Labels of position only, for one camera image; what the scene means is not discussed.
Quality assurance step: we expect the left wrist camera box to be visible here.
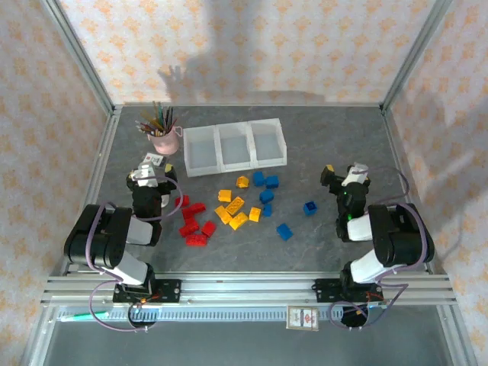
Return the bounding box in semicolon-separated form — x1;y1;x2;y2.
129;162;167;188

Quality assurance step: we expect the aluminium side rail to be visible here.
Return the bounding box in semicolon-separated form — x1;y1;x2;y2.
60;106;123;275
380;106;438;275

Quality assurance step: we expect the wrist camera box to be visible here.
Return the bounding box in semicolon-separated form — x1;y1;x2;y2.
342;162;370;188
129;162;167;188

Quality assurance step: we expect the pink cup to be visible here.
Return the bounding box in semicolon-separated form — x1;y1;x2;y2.
147;125;183;156

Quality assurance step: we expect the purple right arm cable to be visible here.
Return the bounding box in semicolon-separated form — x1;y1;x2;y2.
329;165;426;331

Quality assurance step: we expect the yellow pencil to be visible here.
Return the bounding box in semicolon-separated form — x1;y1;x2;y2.
140;111;160;133

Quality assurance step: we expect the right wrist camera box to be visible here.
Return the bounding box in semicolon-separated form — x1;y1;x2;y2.
342;162;370;188

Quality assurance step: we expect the small white card packet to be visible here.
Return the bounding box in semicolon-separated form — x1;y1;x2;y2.
143;152;168;168

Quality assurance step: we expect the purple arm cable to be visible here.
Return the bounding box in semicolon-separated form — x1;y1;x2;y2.
329;165;426;331
86;175;184;332

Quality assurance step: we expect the thin aluminium rear rail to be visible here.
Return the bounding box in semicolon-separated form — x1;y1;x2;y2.
112;101;386;110

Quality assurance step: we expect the aluminium frame post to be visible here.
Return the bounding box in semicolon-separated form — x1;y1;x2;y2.
380;0;457;115
40;0;117;115

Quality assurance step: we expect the long red lego brick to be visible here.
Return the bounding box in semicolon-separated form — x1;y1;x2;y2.
185;233;209;248
181;203;207;220

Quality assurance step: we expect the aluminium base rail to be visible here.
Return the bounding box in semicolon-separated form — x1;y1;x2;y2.
40;271;458;308

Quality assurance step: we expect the long yellow lego brick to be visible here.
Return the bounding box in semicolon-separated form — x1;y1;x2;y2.
229;212;250;231
225;196;246;215

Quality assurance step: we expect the grey slotted cable duct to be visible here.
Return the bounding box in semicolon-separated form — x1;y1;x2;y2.
56;307;384;322

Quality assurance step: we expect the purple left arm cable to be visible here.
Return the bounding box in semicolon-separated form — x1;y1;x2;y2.
86;175;184;332

